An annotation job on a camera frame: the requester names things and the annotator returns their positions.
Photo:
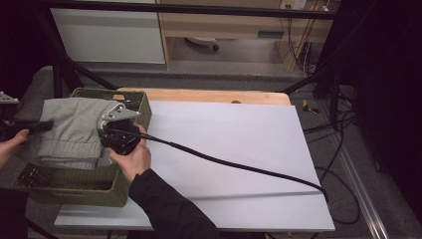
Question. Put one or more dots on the aluminium floor rail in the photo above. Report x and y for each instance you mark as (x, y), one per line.
(365, 195)

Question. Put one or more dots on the person's left arm black sleeve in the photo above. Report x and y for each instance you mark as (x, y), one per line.
(13, 212)

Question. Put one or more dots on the person's left hand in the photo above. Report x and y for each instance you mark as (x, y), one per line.
(11, 144)

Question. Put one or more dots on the yellow and black tool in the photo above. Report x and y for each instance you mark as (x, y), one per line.
(308, 107)

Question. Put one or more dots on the wooden table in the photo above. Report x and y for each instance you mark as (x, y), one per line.
(205, 95)

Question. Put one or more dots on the white power strip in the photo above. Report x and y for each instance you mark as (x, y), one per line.
(293, 4)

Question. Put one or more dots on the grey pants with white piping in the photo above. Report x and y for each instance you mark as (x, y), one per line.
(73, 122)

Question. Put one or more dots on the white swivel chair base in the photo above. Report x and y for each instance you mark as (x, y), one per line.
(202, 41)

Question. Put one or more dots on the black metal stand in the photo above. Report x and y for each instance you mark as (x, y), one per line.
(63, 69)
(325, 79)

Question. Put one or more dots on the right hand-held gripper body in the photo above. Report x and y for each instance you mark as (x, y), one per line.
(119, 132)

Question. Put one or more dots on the white cabinet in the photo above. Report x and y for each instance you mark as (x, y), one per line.
(109, 36)

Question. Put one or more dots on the black metal frame bar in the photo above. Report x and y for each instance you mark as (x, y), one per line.
(199, 9)

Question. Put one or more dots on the white table cover sheet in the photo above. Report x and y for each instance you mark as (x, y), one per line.
(239, 139)

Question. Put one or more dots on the green woven basket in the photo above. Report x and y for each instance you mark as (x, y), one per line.
(83, 189)

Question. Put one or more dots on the person's right hand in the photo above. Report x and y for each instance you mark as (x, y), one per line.
(134, 162)

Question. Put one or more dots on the light wooden desk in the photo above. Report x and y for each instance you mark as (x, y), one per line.
(219, 26)

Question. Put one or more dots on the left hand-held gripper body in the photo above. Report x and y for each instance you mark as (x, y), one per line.
(11, 127)

